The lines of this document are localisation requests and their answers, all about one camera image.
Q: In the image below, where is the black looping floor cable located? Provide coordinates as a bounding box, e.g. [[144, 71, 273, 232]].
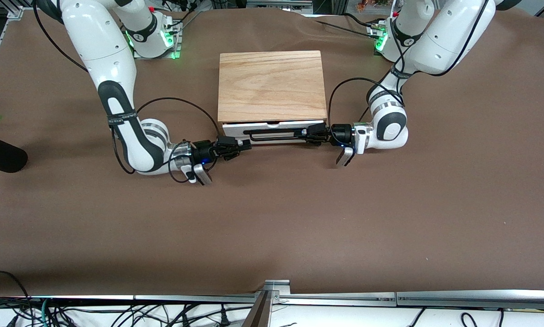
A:
[[0, 271, 30, 301]]

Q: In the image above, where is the aluminium corner bracket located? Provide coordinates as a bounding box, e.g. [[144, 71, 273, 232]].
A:
[[257, 280, 291, 306]]

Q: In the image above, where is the wooden drawer cabinet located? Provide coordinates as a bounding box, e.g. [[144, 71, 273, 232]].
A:
[[217, 50, 328, 128]]

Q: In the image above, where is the black metal drawer handle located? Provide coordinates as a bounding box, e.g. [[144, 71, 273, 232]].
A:
[[243, 129, 309, 144]]

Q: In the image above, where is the orange background item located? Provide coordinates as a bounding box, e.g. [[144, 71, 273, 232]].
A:
[[356, 0, 391, 13]]

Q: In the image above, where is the aluminium background frame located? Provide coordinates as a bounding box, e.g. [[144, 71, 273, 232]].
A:
[[208, 0, 314, 15]]

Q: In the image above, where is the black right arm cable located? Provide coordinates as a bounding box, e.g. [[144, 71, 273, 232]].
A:
[[32, 0, 220, 184]]

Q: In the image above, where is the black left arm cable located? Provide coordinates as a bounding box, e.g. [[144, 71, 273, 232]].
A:
[[328, 0, 490, 132]]

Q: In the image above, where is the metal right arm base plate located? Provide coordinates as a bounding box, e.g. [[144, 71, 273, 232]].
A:
[[132, 20, 182, 59]]

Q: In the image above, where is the tangled black cable bundle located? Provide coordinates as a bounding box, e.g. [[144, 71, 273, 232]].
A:
[[0, 297, 254, 327]]

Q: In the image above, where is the long aluminium frame rail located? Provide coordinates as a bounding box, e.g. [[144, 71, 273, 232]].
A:
[[397, 290, 544, 310]]

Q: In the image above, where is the black cable on table cover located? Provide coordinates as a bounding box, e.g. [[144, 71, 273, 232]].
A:
[[301, 14, 381, 36]]

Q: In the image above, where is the thin black cable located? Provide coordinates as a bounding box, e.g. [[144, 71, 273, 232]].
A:
[[407, 308, 428, 327]]

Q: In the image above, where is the black cable at arm base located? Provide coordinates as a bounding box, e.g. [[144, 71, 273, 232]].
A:
[[163, 0, 200, 32]]

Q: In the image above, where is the aluminium upright post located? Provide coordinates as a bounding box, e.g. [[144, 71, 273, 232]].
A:
[[242, 291, 273, 327]]

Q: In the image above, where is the wooden drawer with white front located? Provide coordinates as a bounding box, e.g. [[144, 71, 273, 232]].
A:
[[221, 120, 326, 138]]

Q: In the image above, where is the slanted aluminium frame bar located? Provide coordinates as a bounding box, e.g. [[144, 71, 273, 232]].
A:
[[0, 5, 25, 94]]

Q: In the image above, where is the brown table cover sheet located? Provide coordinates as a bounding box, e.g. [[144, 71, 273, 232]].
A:
[[0, 7, 544, 298]]

